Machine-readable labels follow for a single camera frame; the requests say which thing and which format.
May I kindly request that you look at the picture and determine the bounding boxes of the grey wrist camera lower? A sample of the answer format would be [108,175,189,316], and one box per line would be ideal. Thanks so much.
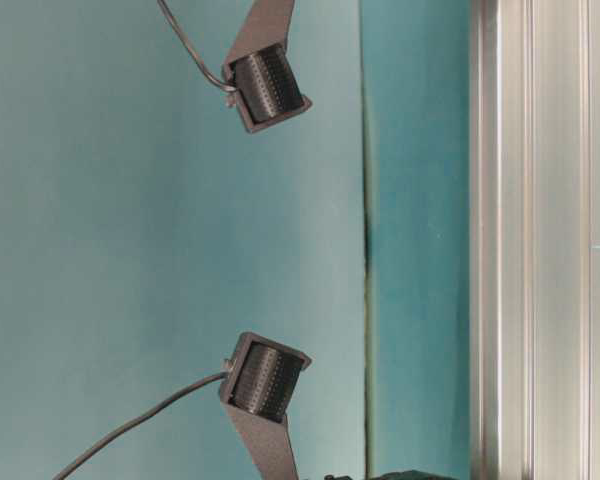
[219,332,311,479]

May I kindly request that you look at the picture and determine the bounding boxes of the silver aluminium extrusion rail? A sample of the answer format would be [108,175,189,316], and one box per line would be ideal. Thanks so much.
[469,1,600,479]

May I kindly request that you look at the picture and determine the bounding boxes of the black gripper lower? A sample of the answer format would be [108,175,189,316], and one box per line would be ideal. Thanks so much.
[320,467,434,480]

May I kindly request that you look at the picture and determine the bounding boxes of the black camera cable lower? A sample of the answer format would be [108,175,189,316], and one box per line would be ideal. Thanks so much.
[52,372,231,480]

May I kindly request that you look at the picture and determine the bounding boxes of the grey wrist camera upper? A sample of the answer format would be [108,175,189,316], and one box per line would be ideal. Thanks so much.
[222,0,312,134]

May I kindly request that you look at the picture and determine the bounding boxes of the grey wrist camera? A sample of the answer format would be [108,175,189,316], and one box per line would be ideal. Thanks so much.
[222,0,312,134]
[219,332,311,479]

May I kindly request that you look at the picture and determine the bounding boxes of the grey camera cable upper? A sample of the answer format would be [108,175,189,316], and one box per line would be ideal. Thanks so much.
[155,0,237,92]

